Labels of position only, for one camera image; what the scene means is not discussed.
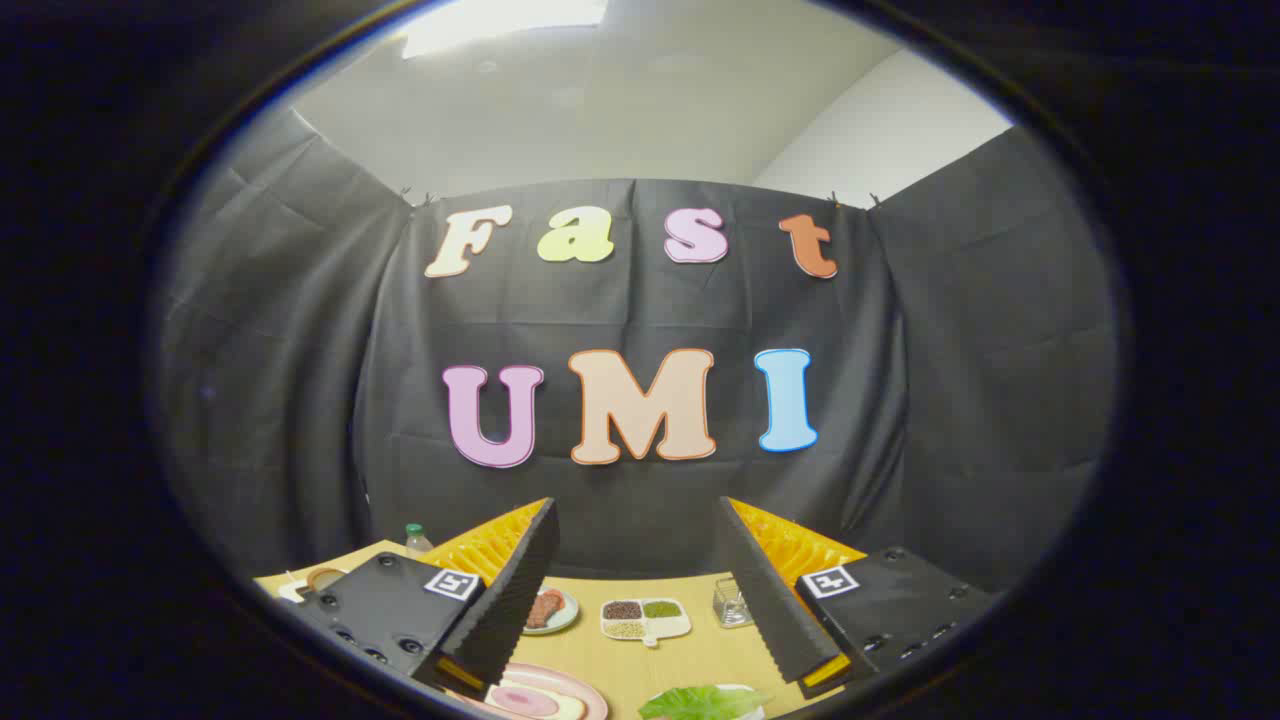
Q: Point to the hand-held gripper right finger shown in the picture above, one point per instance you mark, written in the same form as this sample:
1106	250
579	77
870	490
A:
765	600

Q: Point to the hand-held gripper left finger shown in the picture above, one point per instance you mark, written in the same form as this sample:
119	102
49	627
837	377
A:
505	600

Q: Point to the green lettuce leaf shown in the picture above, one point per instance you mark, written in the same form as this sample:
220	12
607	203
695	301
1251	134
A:
700	704

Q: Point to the brown meat patty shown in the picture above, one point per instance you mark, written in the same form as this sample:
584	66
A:
537	615
554	602

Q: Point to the pale green oval plate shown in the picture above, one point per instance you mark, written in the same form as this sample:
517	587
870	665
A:
568	612

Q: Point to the white square plate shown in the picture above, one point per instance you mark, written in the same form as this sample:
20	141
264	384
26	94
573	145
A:
748	690

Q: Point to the white divided dish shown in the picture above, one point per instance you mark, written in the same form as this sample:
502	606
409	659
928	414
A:
670	628

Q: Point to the pink ham slice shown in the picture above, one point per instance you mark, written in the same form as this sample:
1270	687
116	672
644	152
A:
525	701

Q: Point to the pile of green beans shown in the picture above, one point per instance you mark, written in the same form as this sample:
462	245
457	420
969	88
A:
662	609

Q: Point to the clear plastic water bottle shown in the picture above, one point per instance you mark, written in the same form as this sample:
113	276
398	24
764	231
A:
417	542

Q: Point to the pile of dark beans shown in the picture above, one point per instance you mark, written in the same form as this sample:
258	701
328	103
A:
622	610

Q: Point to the pile of pale soybeans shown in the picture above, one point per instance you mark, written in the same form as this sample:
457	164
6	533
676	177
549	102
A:
625	629

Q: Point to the bread slice under ham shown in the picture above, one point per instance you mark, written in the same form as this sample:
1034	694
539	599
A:
570	708

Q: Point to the pink round plate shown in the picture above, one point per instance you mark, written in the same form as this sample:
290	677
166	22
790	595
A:
590	695

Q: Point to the cream toaster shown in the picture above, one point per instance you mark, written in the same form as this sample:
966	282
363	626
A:
290	592

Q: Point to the black backdrop cloth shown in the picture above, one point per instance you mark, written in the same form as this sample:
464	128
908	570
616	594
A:
300	350

